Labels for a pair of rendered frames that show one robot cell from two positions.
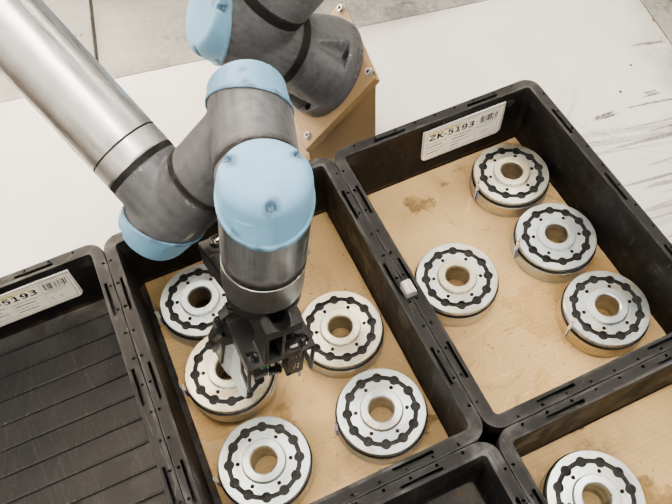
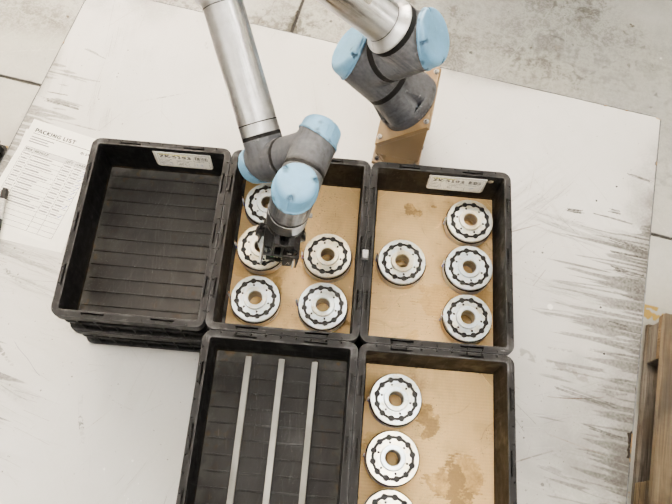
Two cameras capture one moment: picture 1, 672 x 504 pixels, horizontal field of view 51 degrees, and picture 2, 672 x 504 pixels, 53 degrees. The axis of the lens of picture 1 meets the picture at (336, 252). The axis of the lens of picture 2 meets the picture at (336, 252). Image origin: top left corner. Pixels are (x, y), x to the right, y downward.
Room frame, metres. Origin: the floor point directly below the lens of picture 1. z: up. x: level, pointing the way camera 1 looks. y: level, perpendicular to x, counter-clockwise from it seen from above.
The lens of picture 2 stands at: (-0.13, -0.20, 2.20)
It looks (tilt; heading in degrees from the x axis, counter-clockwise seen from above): 68 degrees down; 21
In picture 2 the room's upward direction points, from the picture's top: 5 degrees clockwise
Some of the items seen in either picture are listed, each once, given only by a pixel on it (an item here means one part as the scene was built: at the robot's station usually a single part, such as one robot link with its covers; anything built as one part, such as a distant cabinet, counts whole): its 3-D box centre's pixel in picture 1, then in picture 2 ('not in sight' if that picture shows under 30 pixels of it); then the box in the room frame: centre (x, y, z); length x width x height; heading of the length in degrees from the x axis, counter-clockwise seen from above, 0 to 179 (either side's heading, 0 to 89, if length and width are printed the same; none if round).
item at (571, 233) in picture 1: (556, 234); (469, 267); (0.47, -0.28, 0.86); 0.05 x 0.05 x 0.01
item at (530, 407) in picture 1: (512, 233); (438, 255); (0.44, -0.21, 0.92); 0.40 x 0.30 x 0.02; 20
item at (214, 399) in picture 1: (229, 369); (261, 247); (0.32, 0.13, 0.88); 0.10 x 0.10 x 0.01
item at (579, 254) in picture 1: (555, 236); (468, 267); (0.47, -0.28, 0.86); 0.10 x 0.10 x 0.01
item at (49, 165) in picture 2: not in sight; (42, 183); (0.30, 0.74, 0.70); 0.33 x 0.23 x 0.01; 10
